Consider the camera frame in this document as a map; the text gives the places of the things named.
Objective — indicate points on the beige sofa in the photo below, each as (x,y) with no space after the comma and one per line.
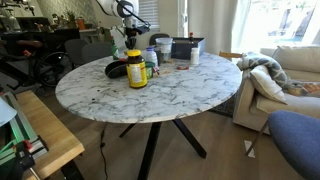
(301,63)

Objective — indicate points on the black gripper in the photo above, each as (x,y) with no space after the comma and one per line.
(131,35)

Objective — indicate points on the clear plastic cup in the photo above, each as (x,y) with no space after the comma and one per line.
(165,46)

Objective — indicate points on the green glass bottle red cap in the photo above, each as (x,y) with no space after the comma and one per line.
(115,52)

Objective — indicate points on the red sauce packet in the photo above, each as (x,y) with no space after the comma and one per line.
(182,68)

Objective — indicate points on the black bicycle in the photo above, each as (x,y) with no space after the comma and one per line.
(45,69)

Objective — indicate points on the white bottle blue cap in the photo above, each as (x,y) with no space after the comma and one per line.
(151,56)

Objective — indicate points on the brown vitamin bottle yellow lid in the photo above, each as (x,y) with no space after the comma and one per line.
(136,69)

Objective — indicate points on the patterned grey blanket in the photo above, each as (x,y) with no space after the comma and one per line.
(293,87)

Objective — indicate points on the black table base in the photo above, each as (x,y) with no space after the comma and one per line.
(167,141)

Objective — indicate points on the wooden bench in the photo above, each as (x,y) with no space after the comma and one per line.
(63,145)

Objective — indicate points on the blue chair foreground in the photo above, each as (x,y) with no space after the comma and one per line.
(297,137)

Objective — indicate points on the grey chair left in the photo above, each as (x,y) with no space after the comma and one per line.
(80,52)

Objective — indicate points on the white cushion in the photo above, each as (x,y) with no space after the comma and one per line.
(265,85)

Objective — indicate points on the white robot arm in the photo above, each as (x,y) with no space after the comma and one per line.
(127,10)

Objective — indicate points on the grey chair behind table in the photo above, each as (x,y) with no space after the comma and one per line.
(152,40)

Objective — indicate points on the green lidded jar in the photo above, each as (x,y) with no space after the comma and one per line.
(149,69)

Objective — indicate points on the black oval eyeglass case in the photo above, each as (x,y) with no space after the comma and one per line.
(116,69)

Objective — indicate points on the white pill bottle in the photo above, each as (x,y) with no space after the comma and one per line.
(194,58)

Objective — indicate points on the blue cardboard box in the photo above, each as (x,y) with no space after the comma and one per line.
(181,47)

